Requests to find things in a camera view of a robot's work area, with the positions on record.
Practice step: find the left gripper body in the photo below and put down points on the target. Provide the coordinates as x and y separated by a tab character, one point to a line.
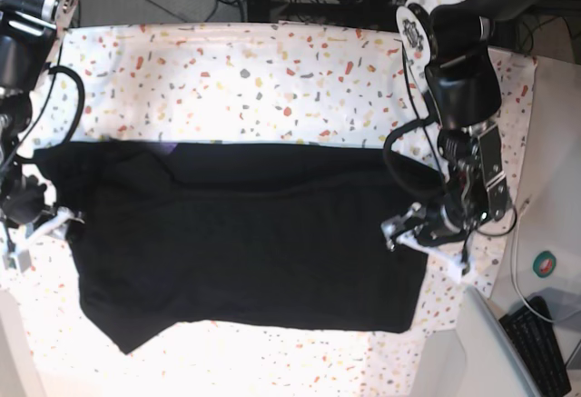
445	219

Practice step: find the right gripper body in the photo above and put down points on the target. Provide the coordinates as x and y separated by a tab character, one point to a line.
22	200

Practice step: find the black t-shirt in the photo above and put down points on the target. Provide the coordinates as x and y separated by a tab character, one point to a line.
279	235

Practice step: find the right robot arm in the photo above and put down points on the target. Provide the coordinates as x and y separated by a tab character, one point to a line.
31	43

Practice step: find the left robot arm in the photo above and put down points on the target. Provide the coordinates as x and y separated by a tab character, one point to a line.
445	57

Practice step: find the green tape roll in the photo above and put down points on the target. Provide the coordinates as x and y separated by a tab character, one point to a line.
544	264

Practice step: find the black keyboard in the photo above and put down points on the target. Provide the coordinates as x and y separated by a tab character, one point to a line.
536	343

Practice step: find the grey laptop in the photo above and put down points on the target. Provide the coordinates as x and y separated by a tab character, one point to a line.
492	365

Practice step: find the terrazzo patterned tablecloth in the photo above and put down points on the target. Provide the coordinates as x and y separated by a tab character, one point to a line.
226	83

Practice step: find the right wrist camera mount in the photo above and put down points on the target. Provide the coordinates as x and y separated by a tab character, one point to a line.
17	240

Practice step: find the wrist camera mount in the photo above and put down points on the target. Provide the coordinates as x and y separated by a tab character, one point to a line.
17	240
456	256

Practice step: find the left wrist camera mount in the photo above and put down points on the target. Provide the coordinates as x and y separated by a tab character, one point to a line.
456	256

